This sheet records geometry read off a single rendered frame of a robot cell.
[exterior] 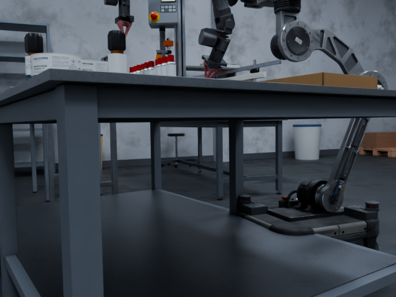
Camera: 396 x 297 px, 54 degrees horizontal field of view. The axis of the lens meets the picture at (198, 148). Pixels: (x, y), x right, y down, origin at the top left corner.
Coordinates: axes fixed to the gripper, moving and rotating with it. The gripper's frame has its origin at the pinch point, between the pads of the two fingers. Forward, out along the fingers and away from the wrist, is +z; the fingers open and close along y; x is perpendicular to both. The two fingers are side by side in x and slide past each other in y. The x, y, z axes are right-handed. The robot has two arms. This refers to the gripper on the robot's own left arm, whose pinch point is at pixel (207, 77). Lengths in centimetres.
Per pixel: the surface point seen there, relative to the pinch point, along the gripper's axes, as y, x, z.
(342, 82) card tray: 5, 62, -38
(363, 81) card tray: -4, 62, -39
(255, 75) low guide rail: 4.9, 29.9, -20.1
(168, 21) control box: -9, -59, 2
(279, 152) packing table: -185, -69, 125
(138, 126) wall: -198, -354, 323
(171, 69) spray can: 0.7, -27.2, 13.2
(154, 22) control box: -3, -63, 5
